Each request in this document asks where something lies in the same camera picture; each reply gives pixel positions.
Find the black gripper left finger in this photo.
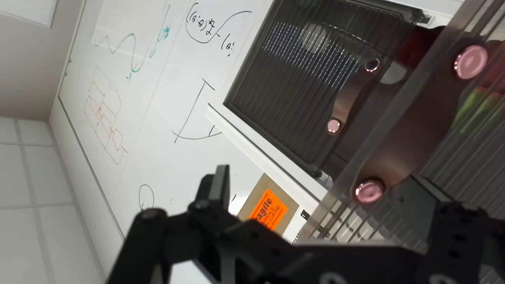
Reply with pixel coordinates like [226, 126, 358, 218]
[186, 164, 234, 227]

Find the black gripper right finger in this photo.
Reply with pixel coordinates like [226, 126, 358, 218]
[418, 200, 505, 284]

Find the white stacked storage cabinet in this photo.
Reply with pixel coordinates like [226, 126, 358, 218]
[205, 0, 505, 254]

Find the cardboard box with orange stickers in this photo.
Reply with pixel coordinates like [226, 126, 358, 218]
[235, 172, 303, 233]

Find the green plastic object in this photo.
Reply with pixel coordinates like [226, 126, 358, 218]
[455, 87, 502, 131]

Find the large wall whiteboard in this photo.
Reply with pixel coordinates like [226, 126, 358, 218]
[49, 0, 276, 249]

